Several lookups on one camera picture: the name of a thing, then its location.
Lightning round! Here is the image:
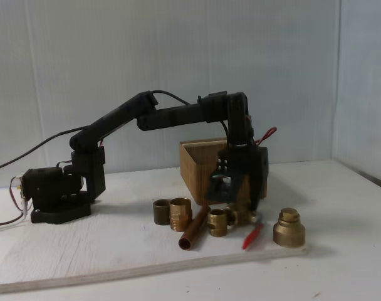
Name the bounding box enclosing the brass ball valve red handle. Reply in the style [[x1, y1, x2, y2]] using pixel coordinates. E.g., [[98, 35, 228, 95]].
[[225, 202, 264, 251]]

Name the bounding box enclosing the stepped brass cap fitting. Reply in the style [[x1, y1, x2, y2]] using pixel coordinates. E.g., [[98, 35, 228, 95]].
[[273, 207, 306, 248]]

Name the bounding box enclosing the slatted wooden box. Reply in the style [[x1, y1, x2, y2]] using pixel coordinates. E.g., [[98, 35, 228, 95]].
[[179, 137, 269, 206]]

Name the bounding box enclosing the brass threaded nipple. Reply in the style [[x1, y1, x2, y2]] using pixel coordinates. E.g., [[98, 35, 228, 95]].
[[208, 209, 231, 237]]

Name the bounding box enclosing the copper pipe piece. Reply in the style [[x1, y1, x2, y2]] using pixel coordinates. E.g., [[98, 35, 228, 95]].
[[178, 205, 212, 251]]

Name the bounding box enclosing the copper-toned threaded coupling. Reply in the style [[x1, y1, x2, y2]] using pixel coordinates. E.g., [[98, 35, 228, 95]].
[[169, 197, 193, 233]]

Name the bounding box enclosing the short dark brass sleeve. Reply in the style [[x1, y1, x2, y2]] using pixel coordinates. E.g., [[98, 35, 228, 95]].
[[152, 198, 171, 225]]

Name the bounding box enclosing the white plywood board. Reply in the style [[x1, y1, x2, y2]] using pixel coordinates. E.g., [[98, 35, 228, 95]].
[[0, 175, 312, 295]]

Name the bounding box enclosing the white motor controller board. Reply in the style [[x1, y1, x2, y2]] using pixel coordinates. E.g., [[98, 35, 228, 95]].
[[16, 174, 26, 201]]

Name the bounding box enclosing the black gripper camera mount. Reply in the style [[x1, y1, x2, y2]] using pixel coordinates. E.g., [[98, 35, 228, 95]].
[[205, 169, 243, 204]]

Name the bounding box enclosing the red servo wire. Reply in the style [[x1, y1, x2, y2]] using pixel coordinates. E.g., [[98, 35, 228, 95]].
[[254, 127, 278, 147]]

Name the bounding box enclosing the black camera cable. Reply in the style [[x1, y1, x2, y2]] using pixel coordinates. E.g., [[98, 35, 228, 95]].
[[0, 90, 232, 172]]

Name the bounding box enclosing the white power wire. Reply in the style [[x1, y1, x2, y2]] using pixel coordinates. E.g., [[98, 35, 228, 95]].
[[0, 197, 32, 235]]

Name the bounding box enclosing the red power wire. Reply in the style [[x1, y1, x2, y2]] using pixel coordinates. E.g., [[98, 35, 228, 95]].
[[0, 176, 27, 229]]

